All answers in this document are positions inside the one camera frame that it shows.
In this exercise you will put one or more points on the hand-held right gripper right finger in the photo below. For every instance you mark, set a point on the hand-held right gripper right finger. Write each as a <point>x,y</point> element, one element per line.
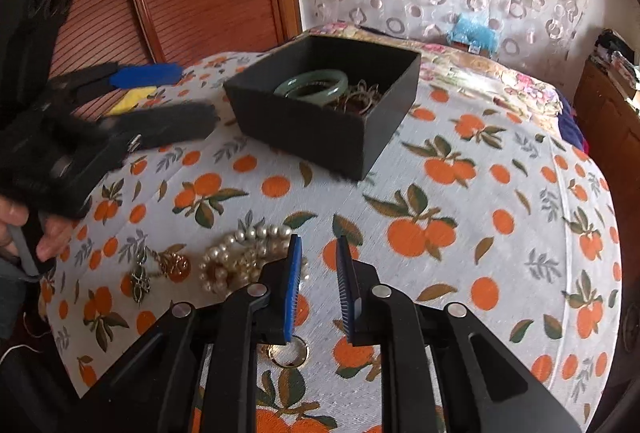
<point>345,293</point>

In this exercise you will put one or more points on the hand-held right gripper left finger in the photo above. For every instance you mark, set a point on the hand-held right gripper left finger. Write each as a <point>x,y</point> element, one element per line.
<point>295,293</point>

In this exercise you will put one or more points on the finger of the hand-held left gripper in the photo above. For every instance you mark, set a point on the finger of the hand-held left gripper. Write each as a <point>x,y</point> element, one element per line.
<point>145,75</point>
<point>170,123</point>

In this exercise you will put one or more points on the orange stone pendant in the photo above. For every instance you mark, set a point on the orange stone pendant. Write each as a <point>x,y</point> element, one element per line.
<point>177,265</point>

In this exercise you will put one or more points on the green jade bangle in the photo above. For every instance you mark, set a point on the green jade bangle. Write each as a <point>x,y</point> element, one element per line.
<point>286,88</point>

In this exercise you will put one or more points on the black square box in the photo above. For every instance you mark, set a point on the black square box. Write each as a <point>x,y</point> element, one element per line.
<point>300,138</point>

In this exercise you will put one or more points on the dark metal earring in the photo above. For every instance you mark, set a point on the dark metal earring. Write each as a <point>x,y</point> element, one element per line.
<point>140,285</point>

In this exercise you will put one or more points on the silver carved bangle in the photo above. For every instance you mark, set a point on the silver carved bangle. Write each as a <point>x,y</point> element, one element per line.
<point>368,89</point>

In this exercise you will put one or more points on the person's left hand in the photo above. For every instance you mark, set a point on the person's left hand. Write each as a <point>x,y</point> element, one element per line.
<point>52,235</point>

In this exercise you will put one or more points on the orange fruit print bedsheet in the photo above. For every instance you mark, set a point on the orange fruit print bedsheet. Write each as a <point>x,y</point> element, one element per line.
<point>450,188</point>

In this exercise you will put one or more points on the floral quilt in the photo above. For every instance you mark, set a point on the floral quilt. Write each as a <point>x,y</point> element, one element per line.
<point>475,73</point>

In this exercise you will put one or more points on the small cardboard box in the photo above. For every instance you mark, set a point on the small cardboard box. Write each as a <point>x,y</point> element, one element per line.
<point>477,50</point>

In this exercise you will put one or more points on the purple blanket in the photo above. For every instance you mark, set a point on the purple blanket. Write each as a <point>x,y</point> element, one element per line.
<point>570,123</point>

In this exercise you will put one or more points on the blue plastic bag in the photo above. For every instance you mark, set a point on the blue plastic bag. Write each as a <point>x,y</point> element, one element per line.
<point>475,33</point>

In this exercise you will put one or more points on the wooden cabinet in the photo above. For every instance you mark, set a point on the wooden cabinet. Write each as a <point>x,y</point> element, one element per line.
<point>600,113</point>

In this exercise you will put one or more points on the stack of folded clothes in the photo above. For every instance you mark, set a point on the stack of folded clothes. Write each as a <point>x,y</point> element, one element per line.
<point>615,58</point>

